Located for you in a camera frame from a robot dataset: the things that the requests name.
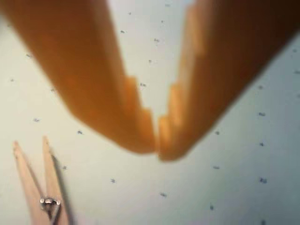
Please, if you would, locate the wooden clothespin with metal spring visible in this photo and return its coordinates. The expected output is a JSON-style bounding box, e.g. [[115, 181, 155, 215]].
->
[[13, 135, 75, 225]]

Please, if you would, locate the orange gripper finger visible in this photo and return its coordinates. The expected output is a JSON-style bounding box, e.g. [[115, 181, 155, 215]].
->
[[0, 0, 156, 155], [157, 0, 300, 162]]

